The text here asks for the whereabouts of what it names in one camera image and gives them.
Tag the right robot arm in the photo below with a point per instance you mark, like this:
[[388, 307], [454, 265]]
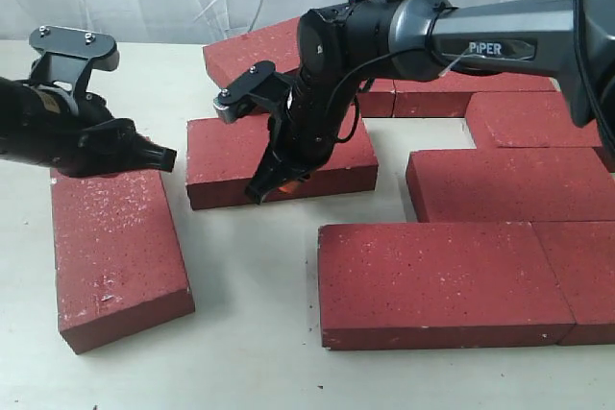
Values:
[[340, 47]]

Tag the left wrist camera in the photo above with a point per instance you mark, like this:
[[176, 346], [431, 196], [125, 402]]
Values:
[[66, 58]]

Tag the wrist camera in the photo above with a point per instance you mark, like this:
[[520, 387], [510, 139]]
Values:
[[261, 86], [66, 58]]

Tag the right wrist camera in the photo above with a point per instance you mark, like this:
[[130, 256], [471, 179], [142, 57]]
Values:
[[261, 86]]

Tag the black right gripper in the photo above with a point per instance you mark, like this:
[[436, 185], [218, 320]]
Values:
[[303, 136]]

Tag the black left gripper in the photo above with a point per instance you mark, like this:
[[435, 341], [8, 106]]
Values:
[[43, 126]]

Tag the small top red brick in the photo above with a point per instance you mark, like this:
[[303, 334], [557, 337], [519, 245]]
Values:
[[119, 267]]

